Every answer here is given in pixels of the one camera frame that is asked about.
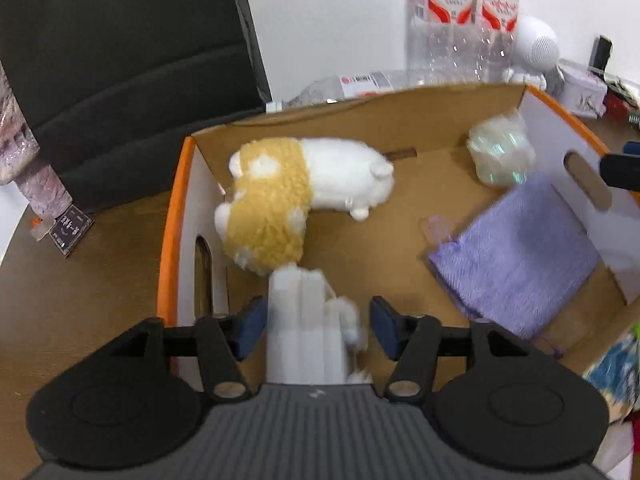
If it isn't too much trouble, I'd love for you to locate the crumpled iridescent plastic wrap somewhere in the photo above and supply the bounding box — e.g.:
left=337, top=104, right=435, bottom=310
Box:
left=466, top=112, right=537, bottom=188

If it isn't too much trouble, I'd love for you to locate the white tissue pack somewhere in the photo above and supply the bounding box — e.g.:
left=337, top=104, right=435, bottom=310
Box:
left=266, top=264, right=372, bottom=386

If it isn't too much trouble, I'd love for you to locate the clear water bottle red label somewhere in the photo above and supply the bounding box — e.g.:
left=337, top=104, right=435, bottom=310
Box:
left=470, top=0, right=522, bottom=83
left=265, top=71, right=421, bottom=113
left=405, top=0, right=479, bottom=86

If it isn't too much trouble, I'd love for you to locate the red small box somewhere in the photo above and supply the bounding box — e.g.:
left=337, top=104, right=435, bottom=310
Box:
left=602, top=91, right=640, bottom=121

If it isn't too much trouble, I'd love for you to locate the colourful printed packet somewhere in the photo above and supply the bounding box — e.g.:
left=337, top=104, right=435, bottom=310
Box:
left=582, top=320, right=640, bottom=426

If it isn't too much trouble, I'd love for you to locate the small white carton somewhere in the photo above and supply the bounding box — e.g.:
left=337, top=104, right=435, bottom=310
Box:
left=555, top=58, right=608, bottom=118

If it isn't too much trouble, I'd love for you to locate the black upright device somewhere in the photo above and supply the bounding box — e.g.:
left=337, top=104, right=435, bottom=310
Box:
left=590, top=35, right=614, bottom=71

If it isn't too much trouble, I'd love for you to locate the black small card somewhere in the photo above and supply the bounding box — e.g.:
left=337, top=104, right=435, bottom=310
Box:
left=47, top=204, right=95, bottom=259

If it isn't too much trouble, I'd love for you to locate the black paper bag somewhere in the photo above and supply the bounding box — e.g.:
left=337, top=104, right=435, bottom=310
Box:
left=0, top=0, right=274, bottom=213

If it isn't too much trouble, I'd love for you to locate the orange cardboard box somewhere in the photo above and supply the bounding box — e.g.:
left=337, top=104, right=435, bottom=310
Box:
left=156, top=82, right=640, bottom=386

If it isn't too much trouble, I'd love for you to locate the yellow and white plush dog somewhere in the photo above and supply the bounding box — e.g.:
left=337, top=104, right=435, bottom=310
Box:
left=214, top=137, right=396, bottom=277

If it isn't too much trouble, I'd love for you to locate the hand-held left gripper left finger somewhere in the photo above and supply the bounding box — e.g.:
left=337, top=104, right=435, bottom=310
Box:
left=107, top=296, right=269, bottom=403

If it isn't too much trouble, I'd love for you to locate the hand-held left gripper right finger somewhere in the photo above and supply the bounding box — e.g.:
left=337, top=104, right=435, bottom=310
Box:
left=369, top=296, right=532, bottom=403

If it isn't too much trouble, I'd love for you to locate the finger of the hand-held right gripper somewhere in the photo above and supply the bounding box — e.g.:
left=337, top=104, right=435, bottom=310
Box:
left=599, top=140, right=640, bottom=192

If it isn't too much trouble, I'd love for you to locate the white robot speaker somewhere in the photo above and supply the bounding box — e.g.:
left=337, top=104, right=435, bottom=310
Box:
left=502, top=16, right=563, bottom=93

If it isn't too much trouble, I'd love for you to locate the pink mottled vase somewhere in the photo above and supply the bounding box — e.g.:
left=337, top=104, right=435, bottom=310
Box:
left=0, top=60, right=71, bottom=216

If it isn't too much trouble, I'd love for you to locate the purple cloth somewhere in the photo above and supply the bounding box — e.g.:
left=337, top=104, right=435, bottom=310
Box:
left=427, top=172, right=601, bottom=341

